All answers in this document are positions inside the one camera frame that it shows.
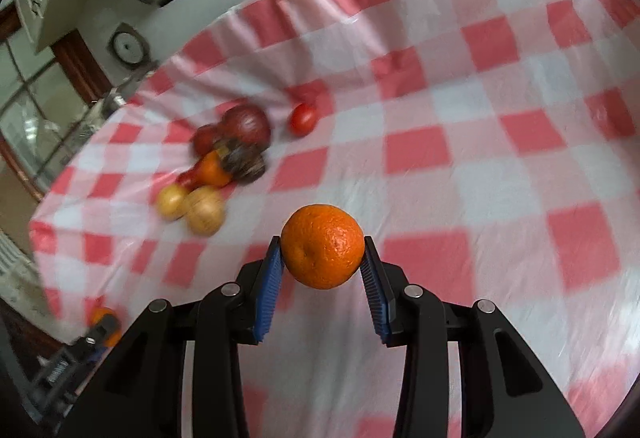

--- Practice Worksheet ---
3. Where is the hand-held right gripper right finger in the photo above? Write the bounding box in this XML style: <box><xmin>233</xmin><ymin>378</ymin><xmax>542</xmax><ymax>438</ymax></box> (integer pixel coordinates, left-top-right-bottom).
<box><xmin>360</xmin><ymin>236</ymin><xmax>586</xmax><ymax>438</ymax></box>

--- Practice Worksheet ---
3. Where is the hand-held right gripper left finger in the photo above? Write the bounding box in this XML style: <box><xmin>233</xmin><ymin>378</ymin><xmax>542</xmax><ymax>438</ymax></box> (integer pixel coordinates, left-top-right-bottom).
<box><xmin>57</xmin><ymin>236</ymin><xmax>286</xmax><ymax>438</ymax></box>

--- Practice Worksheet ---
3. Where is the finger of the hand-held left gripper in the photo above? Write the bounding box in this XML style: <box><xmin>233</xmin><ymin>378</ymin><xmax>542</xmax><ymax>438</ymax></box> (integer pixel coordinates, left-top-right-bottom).
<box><xmin>70</xmin><ymin>320</ymin><xmax>121</xmax><ymax>364</ymax></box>

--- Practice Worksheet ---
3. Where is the yellow striped pepino melon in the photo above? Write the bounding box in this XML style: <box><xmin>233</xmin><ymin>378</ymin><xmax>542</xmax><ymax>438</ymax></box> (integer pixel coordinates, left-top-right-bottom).
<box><xmin>156</xmin><ymin>184</ymin><xmax>191</xmax><ymax>221</ymax></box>
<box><xmin>184</xmin><ymin>186</ymin><xmax>225</xmax><ymax>236</ymax></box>

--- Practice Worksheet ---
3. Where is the dark brown water chestnut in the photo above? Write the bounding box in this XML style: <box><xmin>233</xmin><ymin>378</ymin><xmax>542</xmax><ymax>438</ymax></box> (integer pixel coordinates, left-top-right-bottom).
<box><xmin>215</xmin><ymin>140</ymin><xmax>267</xmax><ymax>183</ymax></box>

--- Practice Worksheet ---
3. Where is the small dark red apple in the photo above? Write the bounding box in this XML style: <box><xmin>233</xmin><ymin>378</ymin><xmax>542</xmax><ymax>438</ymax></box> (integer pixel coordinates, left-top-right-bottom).
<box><xmin>192</xmin><ymin>124</ymin><xmax>221</xmax><ymax>157</ymax></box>

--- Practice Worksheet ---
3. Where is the large dark red apple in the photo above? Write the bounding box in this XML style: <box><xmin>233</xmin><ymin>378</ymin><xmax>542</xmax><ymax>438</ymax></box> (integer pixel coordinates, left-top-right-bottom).
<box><xmin>220</xmin><ymin>104</ymin><xmax>272</xmax><ymax>151</ymax></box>

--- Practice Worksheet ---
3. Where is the red white checked tablecloth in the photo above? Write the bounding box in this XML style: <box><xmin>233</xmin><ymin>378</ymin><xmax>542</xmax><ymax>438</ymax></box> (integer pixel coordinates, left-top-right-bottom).
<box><xmin>29</xmin><ymin>0</ymin><xmax>640</xmax><ymax>438</ymax></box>

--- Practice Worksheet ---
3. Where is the glass door with metal bars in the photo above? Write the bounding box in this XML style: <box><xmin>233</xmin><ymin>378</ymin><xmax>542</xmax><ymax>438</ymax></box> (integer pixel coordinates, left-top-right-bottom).
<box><xmin>0</xmin><ymin>38</ymin><xmax>101</xmax><ymax>199</ymax></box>

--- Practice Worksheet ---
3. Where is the stainless steel bowl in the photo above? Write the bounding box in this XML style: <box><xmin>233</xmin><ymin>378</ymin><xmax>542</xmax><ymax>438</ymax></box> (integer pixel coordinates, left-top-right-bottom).
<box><xmin>87</xmin><ymin>88</ymin><xmax>132</xmax><ymax>119</ymax></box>

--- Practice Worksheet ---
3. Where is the round grey dial device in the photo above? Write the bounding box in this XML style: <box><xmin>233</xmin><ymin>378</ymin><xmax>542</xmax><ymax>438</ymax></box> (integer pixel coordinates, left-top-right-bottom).
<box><xmin>109</xmin><ymin>22</ymin><xmax>151</xmax><ymax>68</ymax></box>

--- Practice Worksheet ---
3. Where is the grey cabinet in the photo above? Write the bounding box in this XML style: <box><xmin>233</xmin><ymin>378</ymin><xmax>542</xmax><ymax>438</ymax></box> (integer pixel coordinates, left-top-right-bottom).
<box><xmin>35</xmin><ymin>0</ymin><xmax>96</xmax><ymax>53</ymax></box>

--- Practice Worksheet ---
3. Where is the brown wooden door frame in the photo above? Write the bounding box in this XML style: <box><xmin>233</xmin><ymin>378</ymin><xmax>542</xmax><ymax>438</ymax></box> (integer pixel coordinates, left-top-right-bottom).
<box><xmin>50</xmin><ymin>30</ymin><xmax>110</xmax><ymax>106</ymax></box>

